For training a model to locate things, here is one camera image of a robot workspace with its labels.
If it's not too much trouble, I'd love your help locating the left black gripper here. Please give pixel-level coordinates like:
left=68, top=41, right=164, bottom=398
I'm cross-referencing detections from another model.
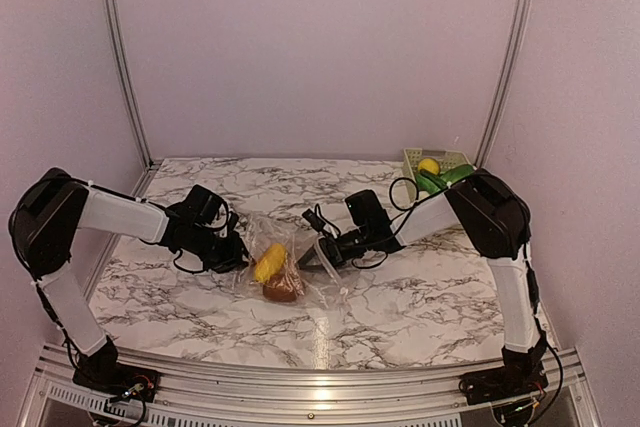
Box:
left=188, top=224, right=255, bottom=273

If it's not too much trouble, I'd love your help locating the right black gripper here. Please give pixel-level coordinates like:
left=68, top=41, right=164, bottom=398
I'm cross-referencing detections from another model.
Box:
left=295, top=225, right=371, bottom=270

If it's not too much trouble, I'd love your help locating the clear zip top bag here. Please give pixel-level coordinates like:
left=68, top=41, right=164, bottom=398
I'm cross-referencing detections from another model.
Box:
left=234, top=213, right=349, bottom=309

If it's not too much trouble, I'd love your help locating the fake green cucumber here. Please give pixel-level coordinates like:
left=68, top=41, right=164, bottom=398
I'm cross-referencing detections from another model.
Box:
left=415, top=171, right=448, bottom=195

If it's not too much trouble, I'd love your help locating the fake yellow pepper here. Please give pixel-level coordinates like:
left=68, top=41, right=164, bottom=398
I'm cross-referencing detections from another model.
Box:
left=417, top=157, right=441, bottom=176

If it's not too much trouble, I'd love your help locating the fake bok choy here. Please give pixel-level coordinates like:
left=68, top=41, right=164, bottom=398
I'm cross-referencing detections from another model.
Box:
left=439, top=164, right=475, bottom=184

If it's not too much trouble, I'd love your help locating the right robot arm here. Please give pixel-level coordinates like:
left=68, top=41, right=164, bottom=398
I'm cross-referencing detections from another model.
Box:
left=299, top=168, right=546, bottom=405

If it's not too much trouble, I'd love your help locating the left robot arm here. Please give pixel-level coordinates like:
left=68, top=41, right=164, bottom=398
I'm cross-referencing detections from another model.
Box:
left=8, top=167, right=249, bottom=402

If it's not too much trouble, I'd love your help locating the pale green plastic basket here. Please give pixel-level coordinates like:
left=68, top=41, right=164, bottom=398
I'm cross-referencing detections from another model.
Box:
left=402, top=148, right=476, bottom=201

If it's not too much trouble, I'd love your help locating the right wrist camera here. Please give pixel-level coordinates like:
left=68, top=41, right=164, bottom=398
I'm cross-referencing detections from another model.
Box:
left=302, top=204, right=330, bottom=234

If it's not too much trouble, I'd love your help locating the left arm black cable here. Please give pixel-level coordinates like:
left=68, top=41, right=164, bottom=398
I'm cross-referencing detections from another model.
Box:
left=167, top=201, right=241, bottom=276

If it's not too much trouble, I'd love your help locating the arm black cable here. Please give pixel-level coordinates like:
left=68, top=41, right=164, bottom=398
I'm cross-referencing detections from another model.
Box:
left=309, top=176, right=451, bottom=271
left=167, top=201, right=241, bottom=276

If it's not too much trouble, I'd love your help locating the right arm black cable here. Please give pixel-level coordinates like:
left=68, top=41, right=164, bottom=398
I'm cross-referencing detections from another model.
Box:
left=309, top=176, right=451, bottom=271

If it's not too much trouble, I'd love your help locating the front aluminium rail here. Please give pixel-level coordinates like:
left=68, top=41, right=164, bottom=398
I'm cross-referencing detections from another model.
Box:
left=13, top=344, right=604, bottom=426

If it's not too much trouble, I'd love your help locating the right aluminium frame post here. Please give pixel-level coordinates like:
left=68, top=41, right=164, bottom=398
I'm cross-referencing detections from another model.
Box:
left=475, top=0, right=532, bottom=167

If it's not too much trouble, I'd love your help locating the aluminium frame post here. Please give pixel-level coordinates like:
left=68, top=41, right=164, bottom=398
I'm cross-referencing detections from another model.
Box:
left=103, top=0, right=154, bottom=169
left=475, top=0, right=532, bottom=167

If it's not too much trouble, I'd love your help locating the left aluminium frame post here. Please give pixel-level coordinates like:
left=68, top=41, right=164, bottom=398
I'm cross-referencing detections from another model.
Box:
left=103, top=0, right=154, bottom=169

